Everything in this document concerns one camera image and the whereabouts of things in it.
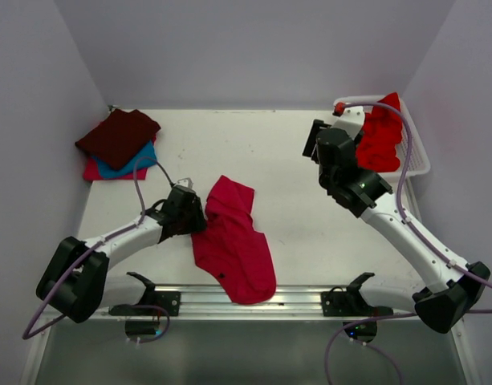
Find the crimson t-shirt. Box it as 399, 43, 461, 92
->
191, 176, 277, 305

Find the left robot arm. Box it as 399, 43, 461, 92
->
36, 184, 206, 323

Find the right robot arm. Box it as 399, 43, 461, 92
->
303, 120, 490, 334

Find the bright red t-shirt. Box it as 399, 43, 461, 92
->
356, 106, 403, 173

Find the blue folded t-shirt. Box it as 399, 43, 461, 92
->
90, 139, 157, 180

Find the white plastic basket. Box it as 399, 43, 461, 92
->
333, 95, 431, 181

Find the dark maroon folded t-shirt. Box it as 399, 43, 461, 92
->
75, 109, 161, 171

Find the pink folded t-shirt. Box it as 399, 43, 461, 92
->
83, 157, 133, 182

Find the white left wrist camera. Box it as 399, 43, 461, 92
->
176, 177, 193, 191

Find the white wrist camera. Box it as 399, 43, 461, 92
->
176, 177, 193, 191
331, 102, 365, 140

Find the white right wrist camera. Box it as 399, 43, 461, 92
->
331, 102, 365, 140

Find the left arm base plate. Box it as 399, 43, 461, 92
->
108, 291, 181, 317

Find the aluminium mounting rail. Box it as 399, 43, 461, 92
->
43, 178, 463, 322

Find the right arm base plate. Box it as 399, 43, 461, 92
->
320, 286, 394, 317

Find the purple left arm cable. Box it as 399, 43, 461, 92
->
21, 156, 178, 341

